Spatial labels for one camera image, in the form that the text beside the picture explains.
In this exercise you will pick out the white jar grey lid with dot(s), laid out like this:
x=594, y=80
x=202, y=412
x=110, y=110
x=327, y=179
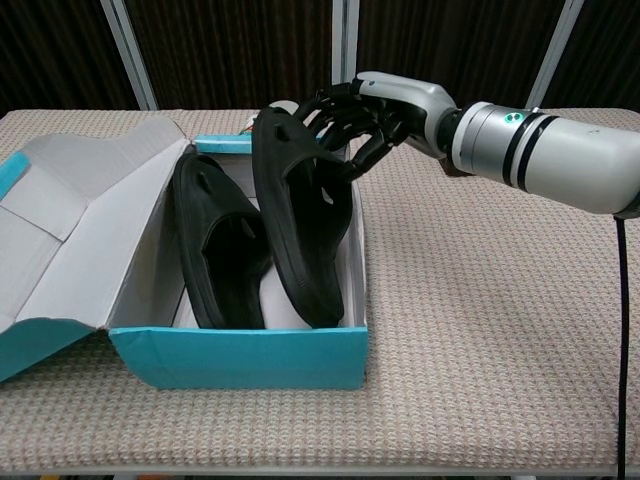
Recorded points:
x=285, y=105

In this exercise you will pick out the dark brown pleated curtain panel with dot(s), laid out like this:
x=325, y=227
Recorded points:
x=230, y=50
x=50, y=50
x=450, y=40
x=610, y=50

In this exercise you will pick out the light blue cardboard shoe box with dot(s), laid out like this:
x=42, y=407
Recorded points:
x=240, y=360

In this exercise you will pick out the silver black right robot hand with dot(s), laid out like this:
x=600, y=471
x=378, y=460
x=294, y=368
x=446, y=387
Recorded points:
x=410, y=105

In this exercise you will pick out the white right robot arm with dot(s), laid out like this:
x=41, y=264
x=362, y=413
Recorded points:
x=550, y=150

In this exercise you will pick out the grey aluminium partition post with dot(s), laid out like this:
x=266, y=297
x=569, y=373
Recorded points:
x=555, y=50
x=127, y=50
x=345, y=40

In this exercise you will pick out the black rubber slipper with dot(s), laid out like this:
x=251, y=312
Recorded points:
x=300, y=250
x=220, y=280

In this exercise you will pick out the beige cloth-covered table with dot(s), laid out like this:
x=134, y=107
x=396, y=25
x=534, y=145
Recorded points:
x=475, y=350

